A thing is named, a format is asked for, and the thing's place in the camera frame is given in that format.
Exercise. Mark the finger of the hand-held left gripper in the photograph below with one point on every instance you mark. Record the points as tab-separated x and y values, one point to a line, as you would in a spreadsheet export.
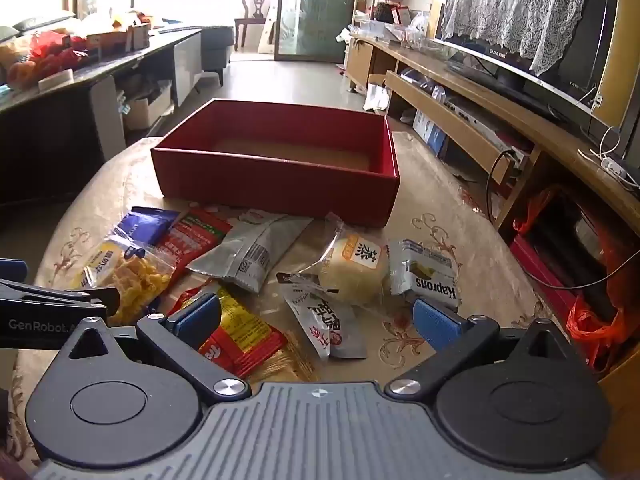
75	296
12	269

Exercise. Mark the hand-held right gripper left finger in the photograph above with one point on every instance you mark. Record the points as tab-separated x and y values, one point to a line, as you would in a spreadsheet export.
197	317

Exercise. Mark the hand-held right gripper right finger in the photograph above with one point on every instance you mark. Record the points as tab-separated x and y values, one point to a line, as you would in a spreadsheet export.
435	325

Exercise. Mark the red yellow snack packet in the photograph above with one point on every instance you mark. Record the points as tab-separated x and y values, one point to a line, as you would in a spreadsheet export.
245	335

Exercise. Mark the white wafer packet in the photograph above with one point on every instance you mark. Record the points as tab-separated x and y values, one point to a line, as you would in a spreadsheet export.
425	275

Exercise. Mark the blue patterned candy packet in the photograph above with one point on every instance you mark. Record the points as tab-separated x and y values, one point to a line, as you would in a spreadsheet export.
135	275

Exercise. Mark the red green snack packet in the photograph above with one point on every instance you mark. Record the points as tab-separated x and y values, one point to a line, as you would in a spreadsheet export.
190	240

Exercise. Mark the white grey snack packet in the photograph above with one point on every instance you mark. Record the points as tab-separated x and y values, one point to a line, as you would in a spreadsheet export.
245	255

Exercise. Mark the bun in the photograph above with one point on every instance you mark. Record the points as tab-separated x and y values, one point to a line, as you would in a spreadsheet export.
355	275

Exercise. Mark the dark blue snack packet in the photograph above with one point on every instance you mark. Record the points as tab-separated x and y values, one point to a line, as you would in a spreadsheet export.
145	225

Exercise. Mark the golden biscuit packet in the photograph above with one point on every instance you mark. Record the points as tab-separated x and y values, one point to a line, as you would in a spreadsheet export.
287	366

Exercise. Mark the white packet with red print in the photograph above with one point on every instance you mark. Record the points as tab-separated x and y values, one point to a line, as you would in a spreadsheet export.
320	315

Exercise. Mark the red cardboard box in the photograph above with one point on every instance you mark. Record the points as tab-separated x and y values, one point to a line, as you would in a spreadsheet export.
275	180

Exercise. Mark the dark long side table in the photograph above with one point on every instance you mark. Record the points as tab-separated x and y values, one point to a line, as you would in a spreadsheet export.
50	125

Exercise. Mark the small orange plastic bag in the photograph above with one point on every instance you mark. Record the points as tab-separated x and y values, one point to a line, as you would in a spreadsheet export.
532	210

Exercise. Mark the large orange plastic bag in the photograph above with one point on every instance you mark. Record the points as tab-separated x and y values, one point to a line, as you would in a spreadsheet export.
595	330

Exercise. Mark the blue white box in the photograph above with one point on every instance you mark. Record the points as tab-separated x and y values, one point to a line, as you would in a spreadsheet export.
430	132

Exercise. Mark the open cardboard box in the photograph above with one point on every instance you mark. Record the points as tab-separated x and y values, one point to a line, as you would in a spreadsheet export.
147	107

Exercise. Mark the white set-top box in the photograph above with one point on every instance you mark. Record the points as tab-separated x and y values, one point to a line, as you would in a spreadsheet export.
472	115

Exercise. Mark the red plastic bags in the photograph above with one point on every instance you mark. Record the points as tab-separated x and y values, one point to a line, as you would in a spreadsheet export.
50	55

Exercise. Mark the wooden television cabinet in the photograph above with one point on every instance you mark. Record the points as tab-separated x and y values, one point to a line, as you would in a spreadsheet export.
525	120

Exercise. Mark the white paper bag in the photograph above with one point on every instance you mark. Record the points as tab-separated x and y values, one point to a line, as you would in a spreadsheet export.
376	97

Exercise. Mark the white power strip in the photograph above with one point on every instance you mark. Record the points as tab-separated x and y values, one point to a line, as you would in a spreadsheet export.
615	169

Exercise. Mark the cardboard boxes on side table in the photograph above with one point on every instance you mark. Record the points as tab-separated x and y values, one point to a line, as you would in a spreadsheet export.
120	37

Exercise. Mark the grey sofa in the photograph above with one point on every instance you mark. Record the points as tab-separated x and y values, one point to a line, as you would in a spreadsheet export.
216	50

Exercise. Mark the black television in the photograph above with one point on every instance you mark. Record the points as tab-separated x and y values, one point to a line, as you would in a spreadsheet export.
590	80

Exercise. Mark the dark wooden chair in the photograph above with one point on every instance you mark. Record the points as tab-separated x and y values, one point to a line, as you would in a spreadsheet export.
257	2

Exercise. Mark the glass sliding door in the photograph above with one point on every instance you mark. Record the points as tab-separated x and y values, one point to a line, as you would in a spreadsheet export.
315	10

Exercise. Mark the white lace cloth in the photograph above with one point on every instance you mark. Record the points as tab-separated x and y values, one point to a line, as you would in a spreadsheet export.
515	5

